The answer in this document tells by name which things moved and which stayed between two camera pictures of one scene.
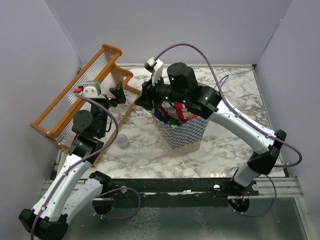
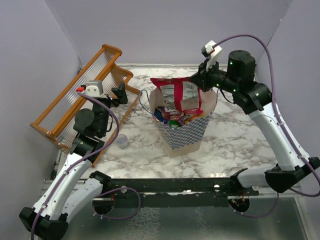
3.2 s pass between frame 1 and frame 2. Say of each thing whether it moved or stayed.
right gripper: moved
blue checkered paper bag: stayed
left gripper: stayed
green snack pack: stayed
